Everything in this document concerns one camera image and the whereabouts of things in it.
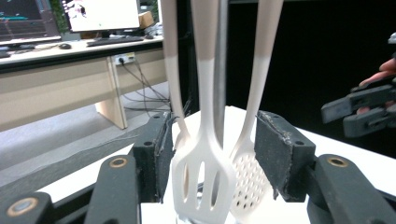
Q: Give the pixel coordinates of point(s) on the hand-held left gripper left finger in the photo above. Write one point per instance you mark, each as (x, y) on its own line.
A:
(152, 161)

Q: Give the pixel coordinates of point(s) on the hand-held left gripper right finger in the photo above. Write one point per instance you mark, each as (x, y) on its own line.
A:
(283, 161)

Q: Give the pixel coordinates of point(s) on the beige slotted turner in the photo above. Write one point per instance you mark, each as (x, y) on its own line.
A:
(205, 93)

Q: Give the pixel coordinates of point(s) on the beige perforated skimmer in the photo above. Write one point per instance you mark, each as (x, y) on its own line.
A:
(264, 46)

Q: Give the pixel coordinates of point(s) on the black curtain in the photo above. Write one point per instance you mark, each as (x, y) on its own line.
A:
(311, 46)

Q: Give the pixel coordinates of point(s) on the white power outlet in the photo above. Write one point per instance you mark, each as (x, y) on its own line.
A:
(125, 58)

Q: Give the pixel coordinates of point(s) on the black keyboard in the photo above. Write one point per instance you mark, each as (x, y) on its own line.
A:
(115, 40)

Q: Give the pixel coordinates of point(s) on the beige office desk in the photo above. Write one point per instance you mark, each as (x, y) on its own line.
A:
(46, 87)

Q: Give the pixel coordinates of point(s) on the cardboard box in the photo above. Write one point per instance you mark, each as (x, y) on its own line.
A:
(146, 19)

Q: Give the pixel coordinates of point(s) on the black computer mouse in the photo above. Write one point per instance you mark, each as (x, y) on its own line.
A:
(64, 46)

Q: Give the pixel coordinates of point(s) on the white-screen monitor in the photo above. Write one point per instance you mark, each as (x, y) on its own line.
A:
(106, 15)

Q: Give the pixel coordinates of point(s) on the dark-screen monitor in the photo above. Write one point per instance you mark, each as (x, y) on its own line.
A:
(25, 18)

